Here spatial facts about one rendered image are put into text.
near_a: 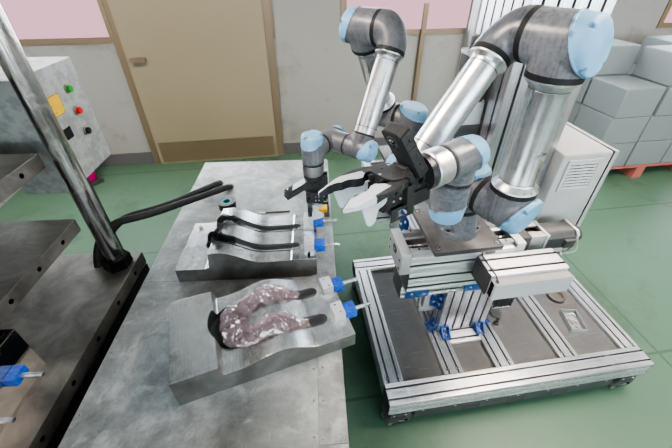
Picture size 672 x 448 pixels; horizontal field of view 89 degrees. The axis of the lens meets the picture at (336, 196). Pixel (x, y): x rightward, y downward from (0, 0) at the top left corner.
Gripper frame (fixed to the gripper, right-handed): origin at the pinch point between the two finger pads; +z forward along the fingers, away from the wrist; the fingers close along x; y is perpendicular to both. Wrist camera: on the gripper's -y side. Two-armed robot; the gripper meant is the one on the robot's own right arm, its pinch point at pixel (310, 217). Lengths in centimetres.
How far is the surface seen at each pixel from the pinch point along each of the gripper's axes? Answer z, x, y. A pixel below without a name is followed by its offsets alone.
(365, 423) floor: 93, -37, 21
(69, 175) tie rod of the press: -28, -9, -74
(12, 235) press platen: -11, -17, -94
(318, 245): 3.0, -12.7, 3.0
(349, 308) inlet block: 6.5, -37.9, 12.2
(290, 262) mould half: 5.8, -17.9, -7.1
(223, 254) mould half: 0.5, -17.9, -29.7
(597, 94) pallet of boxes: 18, 182, 254
